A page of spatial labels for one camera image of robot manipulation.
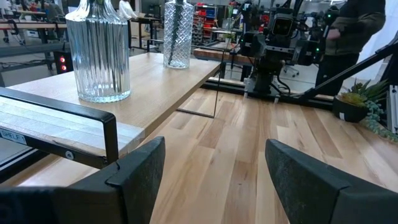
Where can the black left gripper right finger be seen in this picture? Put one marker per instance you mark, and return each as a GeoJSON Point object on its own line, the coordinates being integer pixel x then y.
{"type": "Point", "coordinates": [326, 199]}

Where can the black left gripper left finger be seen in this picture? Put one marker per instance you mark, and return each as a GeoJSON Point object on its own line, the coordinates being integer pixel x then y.
{"type": "Point", "coordinates": [102, 199]}

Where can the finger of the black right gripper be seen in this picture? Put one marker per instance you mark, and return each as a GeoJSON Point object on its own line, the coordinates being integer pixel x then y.
{"type": "Point", "coordinates": [306, 52]}
{"type": "Point", "coordinates": [255, 45]}

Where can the diamond-cut clear glass vase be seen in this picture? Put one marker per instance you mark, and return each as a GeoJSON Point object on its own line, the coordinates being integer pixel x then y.
{"type": "Point", "coordinates": [186, 46]}

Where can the ribbed clear glass vase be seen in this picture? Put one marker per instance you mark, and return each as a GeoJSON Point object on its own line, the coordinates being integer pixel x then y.
{"type": "Point", "coordinates": [99, 62]}

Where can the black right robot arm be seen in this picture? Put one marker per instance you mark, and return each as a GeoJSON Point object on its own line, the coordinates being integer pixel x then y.
{"type": "Point", "coordinates": [264, 84]}

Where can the wooden workbench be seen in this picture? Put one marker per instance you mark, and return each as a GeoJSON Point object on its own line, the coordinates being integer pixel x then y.
{"type": "Point", "coordinates": [217, 54]}

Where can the person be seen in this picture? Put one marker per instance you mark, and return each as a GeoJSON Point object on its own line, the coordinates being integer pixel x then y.
{"type": "Point", "coordinates": [351, 28]}

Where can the storage rack with coloured bins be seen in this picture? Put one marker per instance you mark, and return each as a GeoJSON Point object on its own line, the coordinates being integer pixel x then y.
{"type": "Point", "coordinates": [205, 14]}

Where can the succulent plant in black pot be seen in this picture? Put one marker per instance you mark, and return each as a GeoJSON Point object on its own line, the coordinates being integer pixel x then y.
{"type": "Point", "coordinates": [349, 109]}

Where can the white plastic bag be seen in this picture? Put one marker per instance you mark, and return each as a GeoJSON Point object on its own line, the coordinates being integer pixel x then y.
{"type": "Point", "coordinates": [127, 9]}

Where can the black box with red lights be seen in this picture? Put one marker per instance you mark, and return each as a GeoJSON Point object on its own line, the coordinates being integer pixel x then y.
{"type": "Point", "coordinates": [63, 62]}

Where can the background work desk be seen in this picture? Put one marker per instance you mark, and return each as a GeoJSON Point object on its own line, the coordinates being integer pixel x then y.
{"type": "Point", "coordinates": [31, 25]}

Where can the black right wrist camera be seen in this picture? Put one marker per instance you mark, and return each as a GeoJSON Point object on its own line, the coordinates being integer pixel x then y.
{"type": "Point", "coordinates": [282, 26]}

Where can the black table frame rails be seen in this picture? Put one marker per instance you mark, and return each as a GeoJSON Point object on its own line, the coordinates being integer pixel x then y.
{"type": "Point", "coordinates": [224, 86]}

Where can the black diagonal frame strut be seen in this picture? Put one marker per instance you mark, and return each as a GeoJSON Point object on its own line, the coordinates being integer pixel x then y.
{"type": "Point", "coordinates": [357, 67]}

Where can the silver aluminium frame post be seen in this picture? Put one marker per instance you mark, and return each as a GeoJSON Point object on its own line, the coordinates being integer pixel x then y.
{"type": "Point", "coordinates": [393, 109]}

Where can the wooden shelf with black frame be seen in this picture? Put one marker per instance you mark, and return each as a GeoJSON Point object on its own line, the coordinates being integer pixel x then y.
{"type": "Point", "coordinates": [155, 84]}

